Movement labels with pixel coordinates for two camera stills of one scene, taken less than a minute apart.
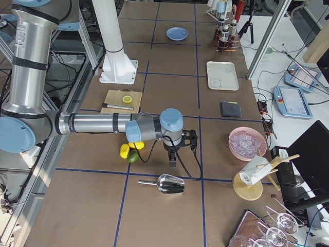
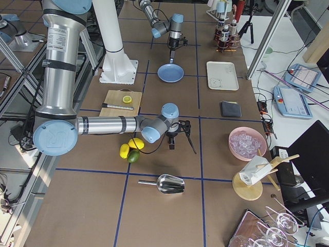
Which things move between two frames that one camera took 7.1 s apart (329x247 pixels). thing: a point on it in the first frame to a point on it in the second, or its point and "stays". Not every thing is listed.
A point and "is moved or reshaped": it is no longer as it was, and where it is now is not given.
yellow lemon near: (124, 150) stays
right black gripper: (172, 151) to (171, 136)
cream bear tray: (222, 76) stays
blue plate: (177, 33) is moved or reshaped
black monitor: (310, 156) stays
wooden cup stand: (253, 191) stays
